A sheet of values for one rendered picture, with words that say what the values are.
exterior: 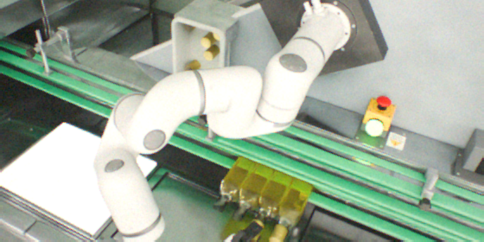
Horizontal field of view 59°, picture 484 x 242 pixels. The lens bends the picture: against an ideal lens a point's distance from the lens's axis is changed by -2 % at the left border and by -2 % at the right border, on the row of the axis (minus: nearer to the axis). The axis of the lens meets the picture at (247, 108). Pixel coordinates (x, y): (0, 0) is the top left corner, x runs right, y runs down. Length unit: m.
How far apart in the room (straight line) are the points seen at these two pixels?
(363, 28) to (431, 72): 0.22
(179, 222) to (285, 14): 0.66
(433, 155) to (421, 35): 0.32
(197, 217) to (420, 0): 0.84
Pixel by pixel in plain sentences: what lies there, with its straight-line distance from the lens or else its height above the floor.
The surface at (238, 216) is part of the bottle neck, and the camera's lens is 1.17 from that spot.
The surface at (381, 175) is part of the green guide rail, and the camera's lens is 1.16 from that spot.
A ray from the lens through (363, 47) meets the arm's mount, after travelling 1.11.
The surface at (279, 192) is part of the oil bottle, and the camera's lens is 1.19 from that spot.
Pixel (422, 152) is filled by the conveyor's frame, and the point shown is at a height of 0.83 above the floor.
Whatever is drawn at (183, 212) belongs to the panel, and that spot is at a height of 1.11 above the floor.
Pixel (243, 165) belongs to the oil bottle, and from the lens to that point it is 1.25.
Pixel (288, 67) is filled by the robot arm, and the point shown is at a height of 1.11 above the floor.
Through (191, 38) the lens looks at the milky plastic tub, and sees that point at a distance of 1.38.
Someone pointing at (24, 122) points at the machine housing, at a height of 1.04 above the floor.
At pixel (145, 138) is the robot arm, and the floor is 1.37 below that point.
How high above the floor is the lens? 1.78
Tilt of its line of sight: 46 degrees down
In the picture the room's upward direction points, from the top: 142 degrees counter-clockwise
